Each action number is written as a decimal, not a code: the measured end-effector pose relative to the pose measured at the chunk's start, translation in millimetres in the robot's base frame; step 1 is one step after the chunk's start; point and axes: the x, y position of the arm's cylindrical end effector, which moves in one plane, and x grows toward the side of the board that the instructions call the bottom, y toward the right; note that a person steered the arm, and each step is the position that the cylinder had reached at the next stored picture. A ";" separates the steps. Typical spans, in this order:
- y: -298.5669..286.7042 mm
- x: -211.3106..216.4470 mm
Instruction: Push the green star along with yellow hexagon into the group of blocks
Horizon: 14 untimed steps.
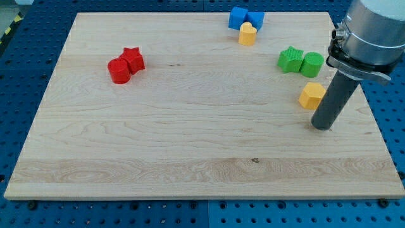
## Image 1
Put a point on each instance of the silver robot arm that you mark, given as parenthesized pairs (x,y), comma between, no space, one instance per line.
(369,41)

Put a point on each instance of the red star block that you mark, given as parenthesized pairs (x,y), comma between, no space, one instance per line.
(134,59)

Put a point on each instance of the green star block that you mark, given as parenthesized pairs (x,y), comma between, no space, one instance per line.
(290,60)

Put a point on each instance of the yellow hexagon block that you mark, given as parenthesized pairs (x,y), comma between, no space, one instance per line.
(311,95)

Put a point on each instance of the light wooden board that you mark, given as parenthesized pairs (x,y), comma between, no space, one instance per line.
(206,119)

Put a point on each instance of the yellow heart block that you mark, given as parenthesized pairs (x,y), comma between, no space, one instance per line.
(247,34)

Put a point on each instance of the red cylinder block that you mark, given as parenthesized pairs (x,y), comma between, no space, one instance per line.
(118,70)

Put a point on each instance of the blue cube block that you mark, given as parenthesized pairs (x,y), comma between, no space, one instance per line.
(237,17)

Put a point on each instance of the blue angular block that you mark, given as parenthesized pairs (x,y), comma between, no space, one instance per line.
(256,19)

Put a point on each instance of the green cylinder block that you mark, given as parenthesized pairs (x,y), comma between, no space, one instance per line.
(311,64)

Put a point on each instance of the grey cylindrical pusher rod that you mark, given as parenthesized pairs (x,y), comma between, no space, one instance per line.
(337,95)

